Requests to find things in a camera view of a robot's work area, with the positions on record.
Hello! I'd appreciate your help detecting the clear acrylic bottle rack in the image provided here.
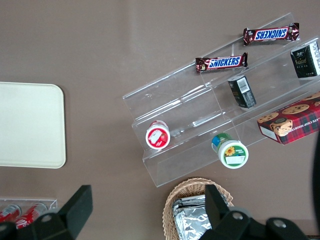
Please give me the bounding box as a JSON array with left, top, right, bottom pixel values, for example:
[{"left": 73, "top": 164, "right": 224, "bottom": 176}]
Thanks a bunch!
[{"left": 0, "top": 197, "right": 59, "bottom": 213}]

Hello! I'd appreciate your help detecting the cream plastic tray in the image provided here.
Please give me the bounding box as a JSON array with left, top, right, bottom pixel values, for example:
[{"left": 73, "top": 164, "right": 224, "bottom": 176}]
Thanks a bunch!
[{"left": 0, "top": 81, "right": 67, "bottom": 169}]

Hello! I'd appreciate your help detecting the green sunflower yogurt cup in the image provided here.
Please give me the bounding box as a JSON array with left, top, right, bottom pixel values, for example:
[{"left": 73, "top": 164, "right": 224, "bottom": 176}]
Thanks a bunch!
[{"left": 211, "top": 132, "right": 249, "bottom": 169}]

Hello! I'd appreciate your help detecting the foil wrapped sandwich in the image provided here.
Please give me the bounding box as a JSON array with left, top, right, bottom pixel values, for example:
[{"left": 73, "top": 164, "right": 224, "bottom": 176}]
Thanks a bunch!
[
  {"left": 174, "top": 208, "right": 213, "bottom": 240},
  {"left": 171, "top": 194, "right": 235, "bottom": 216}
]

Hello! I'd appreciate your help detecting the Snickers chocolate bar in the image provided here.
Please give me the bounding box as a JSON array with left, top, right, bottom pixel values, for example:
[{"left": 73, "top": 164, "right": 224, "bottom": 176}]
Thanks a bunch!
[
  {"left": 195, "top": 52, "right": 249, "bottom": 74},
  {"left": 243, "top": 22, "right": 301, "bottom": 47}
]

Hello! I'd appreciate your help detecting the red lidded yogurt cup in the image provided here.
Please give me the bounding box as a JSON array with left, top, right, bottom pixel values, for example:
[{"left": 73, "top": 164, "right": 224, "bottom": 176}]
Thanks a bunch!
[{"left": 145, "top": 119, "right": 171, "bottom": 150}]

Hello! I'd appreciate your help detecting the clear acrylic stepped stand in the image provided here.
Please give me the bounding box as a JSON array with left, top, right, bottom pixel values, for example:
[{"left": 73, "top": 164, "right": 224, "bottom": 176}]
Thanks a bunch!
[{"left": 122, "top": 12, "right": 320, "bottom": 188}]

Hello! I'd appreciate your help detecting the red tartan cookie box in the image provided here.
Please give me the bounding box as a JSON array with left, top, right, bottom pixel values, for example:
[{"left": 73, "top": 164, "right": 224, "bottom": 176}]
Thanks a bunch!
[{"left": 256, "top": 91, "right": 320, "bottom": 146}]

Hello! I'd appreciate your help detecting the small black carton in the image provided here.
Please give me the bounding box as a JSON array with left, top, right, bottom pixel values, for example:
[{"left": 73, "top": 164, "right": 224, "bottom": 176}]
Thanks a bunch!
[
  {"left": 289, "top": 41, "right": 320, "bottom": 80},
  {"left": 227, "top": 75, "right": 257, "bottom": 109}
]

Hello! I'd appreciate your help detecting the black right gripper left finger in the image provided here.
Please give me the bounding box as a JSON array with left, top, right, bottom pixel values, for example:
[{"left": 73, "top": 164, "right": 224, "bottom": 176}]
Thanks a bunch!
[{"left": 0, "top": 184, "right": 94, "bottom": 240}]

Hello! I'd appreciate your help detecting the light wicker basket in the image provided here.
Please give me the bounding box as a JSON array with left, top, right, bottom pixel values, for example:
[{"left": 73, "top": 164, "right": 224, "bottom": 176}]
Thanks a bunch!
[{"left": 162, "top": 177, "right": 235, "bottom": 240}]

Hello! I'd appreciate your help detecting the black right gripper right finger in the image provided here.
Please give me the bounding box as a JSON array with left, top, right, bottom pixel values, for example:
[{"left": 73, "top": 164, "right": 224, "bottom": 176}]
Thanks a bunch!
[{"left": 199, "top": 184, "right": 307, "bottom": 240}]

